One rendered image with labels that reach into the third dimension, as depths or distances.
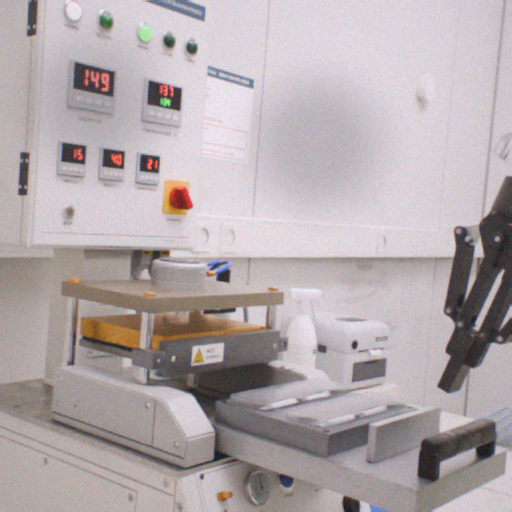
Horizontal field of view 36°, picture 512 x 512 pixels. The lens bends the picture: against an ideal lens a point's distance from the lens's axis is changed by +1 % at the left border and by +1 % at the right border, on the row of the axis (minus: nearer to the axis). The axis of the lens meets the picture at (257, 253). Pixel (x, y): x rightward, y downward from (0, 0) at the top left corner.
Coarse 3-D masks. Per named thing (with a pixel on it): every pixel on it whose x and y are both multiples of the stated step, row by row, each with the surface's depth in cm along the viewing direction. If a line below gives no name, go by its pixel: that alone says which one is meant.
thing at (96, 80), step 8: (80, 72) 112; (88, 72) 113; (96, 72) 114; (104, 72) 115; (80, 80) 112; (88, 80) 113; (96, 80) 114; (104, 80) 115; (88, 88) 113; (96, 88) 115; (104, 88) 116
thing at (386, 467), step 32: (416, 416) 91; (224, 448) 93; (256, 448) 90; (288, 448) 87; (352, 448) 89; (384, 448) 86; (416, 448) 91; (320, 480) 84; (352, 480) 82; (384, 480) 80; (416, 480) 80; (448, 480) 82; (480, 480) 89
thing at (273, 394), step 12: (288, 384) 104; (300, 384) 104; (312, 384) 105; (324, 384) 105; (336, 384) 106; (240, 396) 95; (252, 396) 95; (264, 396) 96; (276, 396) 96; (288, 396) 97; (300, 396) 98
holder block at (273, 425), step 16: (224, 400) 96; (320, 400) 100; (224, 416) 95; (240, 416) 93; (256, 416) 91; (272, 416) 90; (384, 416) 95; (256, 432) 91; (272, 432) 90; (288, 432) 88; (304, 432) 87; (320, 432) 86; (336, 432) 86; (352, 432) 89; (368, 432) 91; (304, 448) 87; (320, 448) 86; (336, 448) 86
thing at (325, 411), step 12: (348, 396) 100; (360, 396) 100; (372, 396) 101; (384, 396) 101; (300, 408) 91; (312, 408) 92; (324, 408) 92; (336, 408) 93; (348, 408) 93; (360, 408) 94; (324, 420) 87
